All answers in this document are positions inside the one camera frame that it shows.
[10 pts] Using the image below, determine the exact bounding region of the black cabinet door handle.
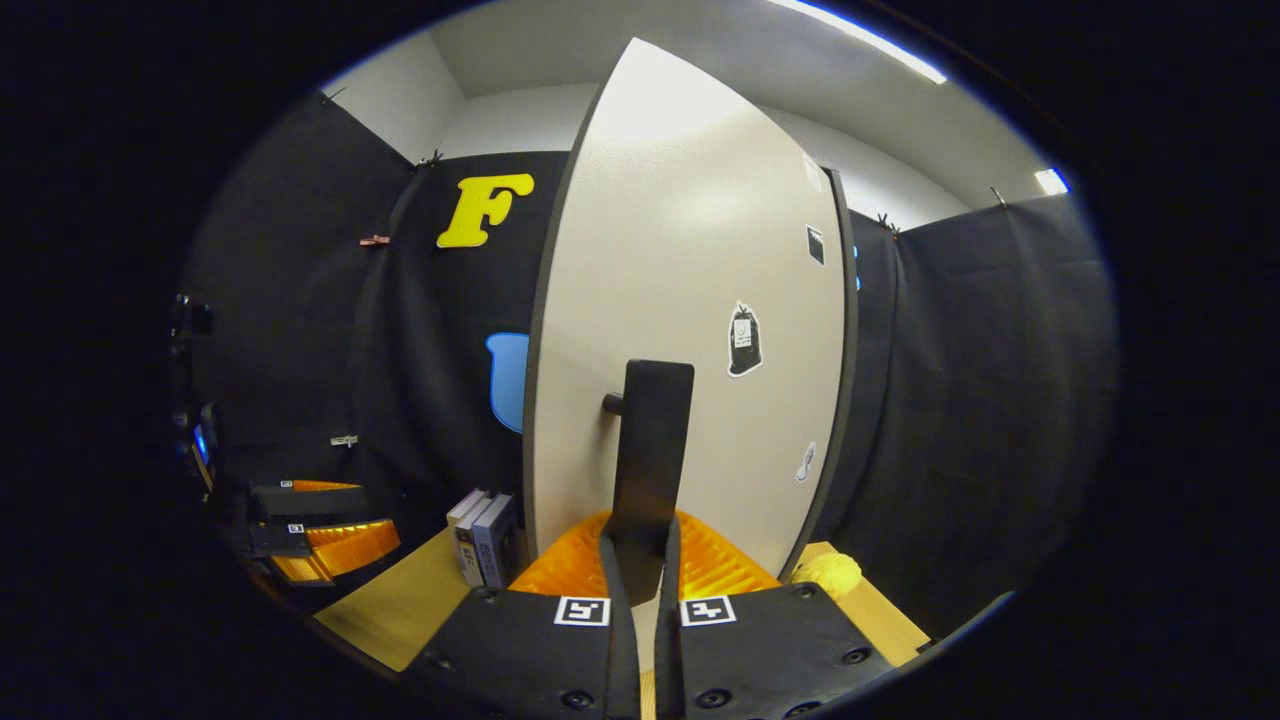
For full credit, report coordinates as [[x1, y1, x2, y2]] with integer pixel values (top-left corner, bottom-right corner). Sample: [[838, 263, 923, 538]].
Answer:
[[603, 360, 696, 606]]

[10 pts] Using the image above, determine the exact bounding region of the dark grey cabinet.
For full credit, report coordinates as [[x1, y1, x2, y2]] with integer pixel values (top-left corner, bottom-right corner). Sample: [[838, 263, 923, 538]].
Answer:
[[780, 165, 861, 581]]

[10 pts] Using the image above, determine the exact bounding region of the long ceiling light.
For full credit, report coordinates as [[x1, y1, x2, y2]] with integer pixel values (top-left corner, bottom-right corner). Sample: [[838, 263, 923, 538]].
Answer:
[[770, 0, 949, 85]]

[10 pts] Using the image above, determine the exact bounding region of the beige cabinet door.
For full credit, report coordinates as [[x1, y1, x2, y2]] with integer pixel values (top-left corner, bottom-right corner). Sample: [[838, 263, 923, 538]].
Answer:
[[523, 38, 851, 586]]

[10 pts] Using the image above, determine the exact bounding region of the yellow fluffy toy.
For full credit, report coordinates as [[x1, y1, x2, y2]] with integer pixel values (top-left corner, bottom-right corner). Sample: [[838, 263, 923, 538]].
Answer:
[[790, 553, 863, 599]]

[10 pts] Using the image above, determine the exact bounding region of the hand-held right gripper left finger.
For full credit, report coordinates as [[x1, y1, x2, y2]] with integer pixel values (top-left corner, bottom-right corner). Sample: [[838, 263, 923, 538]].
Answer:
[[405, 510, 641, 720]]

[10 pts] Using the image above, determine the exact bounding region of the black backdrop cloth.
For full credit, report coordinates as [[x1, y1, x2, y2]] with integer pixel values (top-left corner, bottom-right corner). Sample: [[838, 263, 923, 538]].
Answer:
[[180, 90, 1119, 641]]

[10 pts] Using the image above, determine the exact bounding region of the dark grey book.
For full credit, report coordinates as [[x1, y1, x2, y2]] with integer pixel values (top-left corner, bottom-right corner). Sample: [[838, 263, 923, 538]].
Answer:
[[455, 491, 501, 589]]

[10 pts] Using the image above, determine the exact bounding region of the blue grey book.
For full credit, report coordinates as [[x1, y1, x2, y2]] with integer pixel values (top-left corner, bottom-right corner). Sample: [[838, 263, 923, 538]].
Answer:
[[472, 493, 521, 589]]

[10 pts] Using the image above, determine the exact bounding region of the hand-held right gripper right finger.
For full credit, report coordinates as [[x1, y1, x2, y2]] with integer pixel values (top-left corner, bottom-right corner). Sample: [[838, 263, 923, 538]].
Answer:
[[657, 510, 896, 720]]

